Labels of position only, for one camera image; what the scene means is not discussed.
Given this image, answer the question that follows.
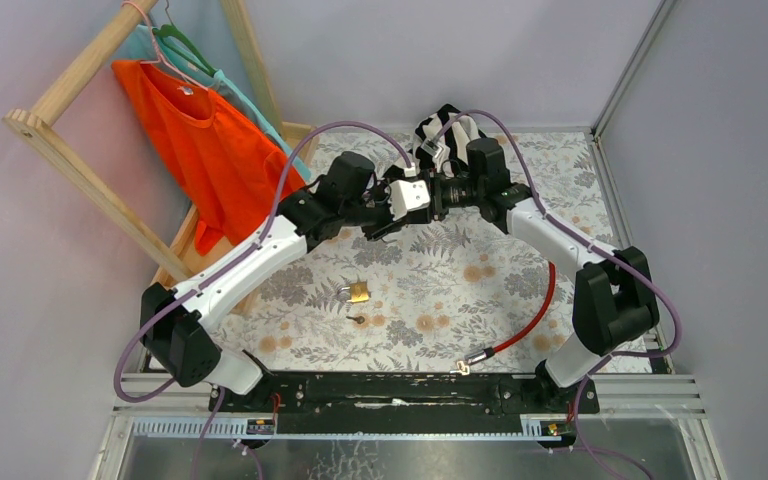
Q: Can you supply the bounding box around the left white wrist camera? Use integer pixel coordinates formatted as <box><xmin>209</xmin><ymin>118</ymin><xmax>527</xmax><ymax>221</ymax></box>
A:
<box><xmin>389</xmin><ymin>166</ymin><xmax>431</xmax><ymax>220</ymax></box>

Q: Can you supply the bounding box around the purple cable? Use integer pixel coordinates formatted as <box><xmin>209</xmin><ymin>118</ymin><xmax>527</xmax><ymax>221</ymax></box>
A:
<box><xmin>431</xmin><ymin>109</ymin><xmax>684</xmax><ymax>480</ymax></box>
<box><xmin>113</xmin><ymin>121</ymin><xmax>418</xmax><ymax>480</ymax></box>

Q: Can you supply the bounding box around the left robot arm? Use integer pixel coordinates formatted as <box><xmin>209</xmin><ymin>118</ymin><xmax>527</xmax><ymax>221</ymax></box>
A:
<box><xmin>139</xmin><ymin>152</ymin><xmax>430</xmax><ymax>411</ymax></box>

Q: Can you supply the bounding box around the light blue shirt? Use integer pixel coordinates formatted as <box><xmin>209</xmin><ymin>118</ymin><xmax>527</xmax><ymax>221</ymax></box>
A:
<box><xmin>111</xmin><ymin>25</ymin><xmax>292</xmax><ymax>155</ymax></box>

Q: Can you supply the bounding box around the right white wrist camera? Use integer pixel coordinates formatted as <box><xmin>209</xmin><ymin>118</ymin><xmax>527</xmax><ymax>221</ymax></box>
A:
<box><xmin>415</xmin><ymin>139</ymin><xmax>449</xmax><ymax>171</ymax></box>

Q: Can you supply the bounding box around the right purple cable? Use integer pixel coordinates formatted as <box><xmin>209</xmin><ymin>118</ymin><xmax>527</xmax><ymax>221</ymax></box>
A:
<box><xmin>431</xmin><ymin>109</ymin><xmax>684</xmax><ymax>480</ymax></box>

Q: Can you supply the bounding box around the brass padlock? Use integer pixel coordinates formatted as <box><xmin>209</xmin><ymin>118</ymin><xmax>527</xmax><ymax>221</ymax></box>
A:
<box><xmin>336</xmin><ymin>281</ymin><xmax>371</xmax><ymax>304</ymax></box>

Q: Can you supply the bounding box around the green hanger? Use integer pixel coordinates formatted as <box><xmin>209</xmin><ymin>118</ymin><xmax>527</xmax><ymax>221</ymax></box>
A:
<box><xmin>153</xmin><ymin>1</ymin><xmax>217</xmax><ymax>77</ymax></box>

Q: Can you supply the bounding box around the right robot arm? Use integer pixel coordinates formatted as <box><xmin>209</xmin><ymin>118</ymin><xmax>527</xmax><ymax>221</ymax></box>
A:
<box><xmin>429</xmin><ymin>138</ymin><xmax>660</xmax><ymax>412</ymax></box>

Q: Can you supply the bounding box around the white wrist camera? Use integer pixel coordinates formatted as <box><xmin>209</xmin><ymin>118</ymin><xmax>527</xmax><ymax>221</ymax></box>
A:
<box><xmin>389</xmin><ymin>166</ymin><xmax>431</xmax><ymax>220</ymax></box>
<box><xmin>415</xmin><ymin>139</ymin><xmax>449</xmax><ymax>171</ymax></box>

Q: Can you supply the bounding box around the red cable lock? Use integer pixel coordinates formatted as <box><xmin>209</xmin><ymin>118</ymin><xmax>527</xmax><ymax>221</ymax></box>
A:
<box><xmin>455</xmin><ymin>261</ymin><xmax>558</xmax><ymax>377</ymax></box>

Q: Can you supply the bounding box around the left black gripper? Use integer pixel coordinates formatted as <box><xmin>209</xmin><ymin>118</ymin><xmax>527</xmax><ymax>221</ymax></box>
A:
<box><xmin>339</xmin><ymin>178</ymin><xmax>410</xmax><ymax>242</ymax></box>

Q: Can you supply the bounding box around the black white striped cloth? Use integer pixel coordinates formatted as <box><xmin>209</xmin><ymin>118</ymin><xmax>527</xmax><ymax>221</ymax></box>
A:
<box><xmin>408</xmin><ymin>104</ymin><xmax>487</xmax><ymax>177</ymax></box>

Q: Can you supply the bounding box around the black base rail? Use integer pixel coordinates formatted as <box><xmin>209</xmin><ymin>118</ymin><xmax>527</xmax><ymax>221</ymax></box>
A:
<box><xmin>209</xmin><ymin>371</ymin><xmax>600</xmax><ymax>435</ymax></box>

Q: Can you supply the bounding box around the wooden clothes rack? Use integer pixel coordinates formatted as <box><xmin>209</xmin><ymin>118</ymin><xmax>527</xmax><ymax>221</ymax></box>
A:
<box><xmin>3</xmin><ymin>1</ymin><xmax>318</xmax><ymax>286</ymax></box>

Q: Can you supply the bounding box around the orange t-shirt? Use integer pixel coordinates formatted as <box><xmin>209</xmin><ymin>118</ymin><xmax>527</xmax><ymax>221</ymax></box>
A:
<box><xmin>112</xmin><ymin>60</ymin><xmax>305</xmax><ymax>255</ymax></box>

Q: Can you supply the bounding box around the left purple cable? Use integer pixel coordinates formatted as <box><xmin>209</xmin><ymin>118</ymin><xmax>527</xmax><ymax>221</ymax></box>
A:
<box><xmin>113</xmin><ymin>121</ymin><xmax>418</xmax><ymax>480</ymax></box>

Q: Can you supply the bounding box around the floral tablecloth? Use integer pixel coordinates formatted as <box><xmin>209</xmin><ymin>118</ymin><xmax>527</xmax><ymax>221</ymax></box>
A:
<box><xmin>152</xmin><ymin>131</ymin><xmax>630</xmax><ymax>374</ymax></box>

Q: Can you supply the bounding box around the pink hanger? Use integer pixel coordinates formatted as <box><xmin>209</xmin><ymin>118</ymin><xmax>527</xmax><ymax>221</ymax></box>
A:
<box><xmin>121</xmin><ymin>1</ymin><xmax>208</xmax><ymax>90</ymax></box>

